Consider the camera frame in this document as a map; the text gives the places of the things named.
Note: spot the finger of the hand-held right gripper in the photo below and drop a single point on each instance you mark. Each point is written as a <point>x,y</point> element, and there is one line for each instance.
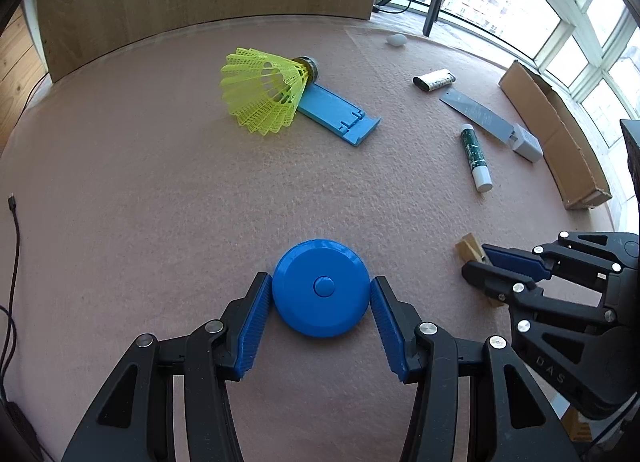
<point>515,261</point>
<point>505,287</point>

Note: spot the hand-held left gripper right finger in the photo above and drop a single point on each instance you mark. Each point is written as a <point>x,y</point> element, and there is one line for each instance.
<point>387,327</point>

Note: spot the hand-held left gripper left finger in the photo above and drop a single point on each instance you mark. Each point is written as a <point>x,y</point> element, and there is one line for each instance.
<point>252,327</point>

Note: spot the wooden clothespin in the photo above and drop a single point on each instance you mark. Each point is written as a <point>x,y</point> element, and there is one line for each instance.
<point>467,247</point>

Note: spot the blue round tape measure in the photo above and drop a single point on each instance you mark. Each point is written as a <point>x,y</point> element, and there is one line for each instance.
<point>320,292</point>

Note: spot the cardboard box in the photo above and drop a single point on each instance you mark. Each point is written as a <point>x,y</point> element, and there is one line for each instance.
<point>560,142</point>

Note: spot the yellow plastic shuttlecock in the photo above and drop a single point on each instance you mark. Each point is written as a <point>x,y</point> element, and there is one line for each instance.
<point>260,87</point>

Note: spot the green lip balm stick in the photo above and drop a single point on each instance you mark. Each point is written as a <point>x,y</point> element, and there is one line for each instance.
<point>472,154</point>

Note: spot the white charger plug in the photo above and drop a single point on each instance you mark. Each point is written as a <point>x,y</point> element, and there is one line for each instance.
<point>526,143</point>

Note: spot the grey scraper blade tool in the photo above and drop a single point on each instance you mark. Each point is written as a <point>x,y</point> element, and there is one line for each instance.
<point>475,112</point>

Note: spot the pink blanket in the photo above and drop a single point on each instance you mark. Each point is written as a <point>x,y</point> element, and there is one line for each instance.
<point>150,192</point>

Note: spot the patterned lighter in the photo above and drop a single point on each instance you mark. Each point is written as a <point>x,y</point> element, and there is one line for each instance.
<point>434,81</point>

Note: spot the blue folding phone stand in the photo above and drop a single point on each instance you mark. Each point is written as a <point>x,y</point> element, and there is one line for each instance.
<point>335,114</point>

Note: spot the small white plastic cap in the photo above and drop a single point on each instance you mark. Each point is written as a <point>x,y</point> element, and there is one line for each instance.
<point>396,40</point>

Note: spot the pine plank wall panel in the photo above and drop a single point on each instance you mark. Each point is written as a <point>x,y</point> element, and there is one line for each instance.
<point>20,77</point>

